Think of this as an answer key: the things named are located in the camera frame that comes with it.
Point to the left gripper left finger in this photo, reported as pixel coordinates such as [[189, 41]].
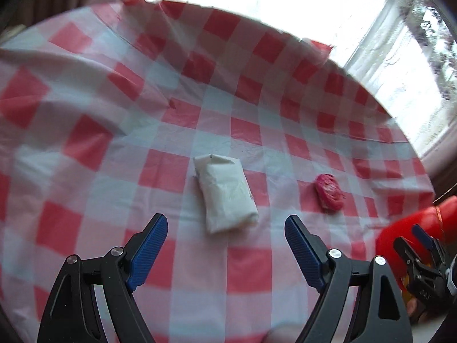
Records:
[[71, 313]]

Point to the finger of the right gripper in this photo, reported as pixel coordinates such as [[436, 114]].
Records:
[[405, 251], [431, 244]]

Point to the white tissue pack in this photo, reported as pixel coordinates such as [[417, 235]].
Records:
[[229, 203]]

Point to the person's right hand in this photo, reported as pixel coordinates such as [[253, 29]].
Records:
[[416, 311]]

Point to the red thermos bottle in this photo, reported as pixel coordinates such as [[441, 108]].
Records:
[[438, 221]]

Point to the white lace curtain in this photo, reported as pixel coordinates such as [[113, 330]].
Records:
[[407, 61]]

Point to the red white checkered tablecloth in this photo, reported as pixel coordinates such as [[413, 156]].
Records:
[[103, 110]]

